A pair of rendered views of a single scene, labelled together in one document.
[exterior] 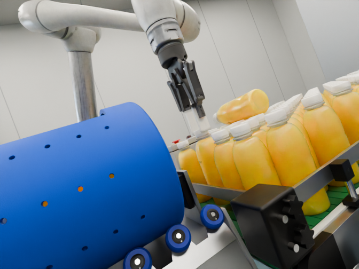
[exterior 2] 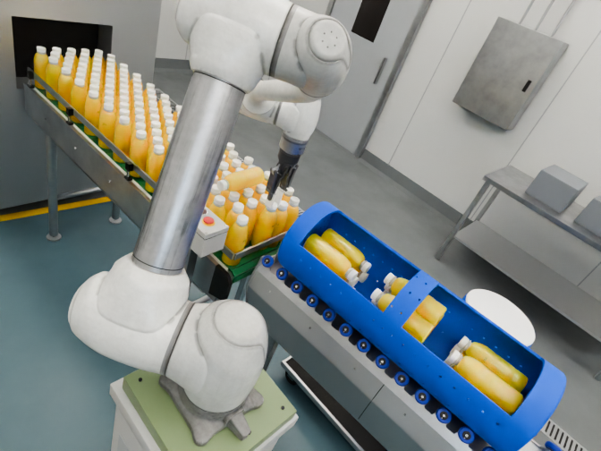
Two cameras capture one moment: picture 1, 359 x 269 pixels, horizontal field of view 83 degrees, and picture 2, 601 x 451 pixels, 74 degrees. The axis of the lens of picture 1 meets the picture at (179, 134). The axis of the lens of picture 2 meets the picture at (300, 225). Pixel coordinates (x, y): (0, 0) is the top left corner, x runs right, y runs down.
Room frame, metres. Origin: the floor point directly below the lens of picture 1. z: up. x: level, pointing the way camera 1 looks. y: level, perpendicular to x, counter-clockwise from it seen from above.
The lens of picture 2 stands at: (1.22, 1.03, 1.91)
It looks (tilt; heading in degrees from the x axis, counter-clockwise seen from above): 33 degrees down; 232
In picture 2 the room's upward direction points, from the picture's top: 22 degrees clockwise
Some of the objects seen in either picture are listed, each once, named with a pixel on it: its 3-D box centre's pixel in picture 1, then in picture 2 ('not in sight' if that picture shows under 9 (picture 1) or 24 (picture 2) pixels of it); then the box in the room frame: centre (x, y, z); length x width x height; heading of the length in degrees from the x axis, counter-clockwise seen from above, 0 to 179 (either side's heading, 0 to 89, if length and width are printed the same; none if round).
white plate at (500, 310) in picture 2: not in sight; (499, 316); (-0.23, 0.53, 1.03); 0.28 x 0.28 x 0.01
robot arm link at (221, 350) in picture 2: not in sight; (224, 349); (0.93, 0.57, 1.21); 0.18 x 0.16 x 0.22; 147
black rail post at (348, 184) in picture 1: (346, 181); not in sight; (0.37, -0.25, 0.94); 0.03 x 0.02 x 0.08; 114
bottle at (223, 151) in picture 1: (235, 174); (275, 225); (0.48, -0.09, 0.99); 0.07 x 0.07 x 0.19
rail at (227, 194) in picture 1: (213, 191); (272, 240); (0.51, -0.03, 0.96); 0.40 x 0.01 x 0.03; 24
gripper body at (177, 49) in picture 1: (176, 65); (286, 161); (0.54, -0.06, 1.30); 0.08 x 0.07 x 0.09; 25
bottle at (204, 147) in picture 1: (215, 167); (265, 226); (0.54, -0.06, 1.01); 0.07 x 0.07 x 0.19
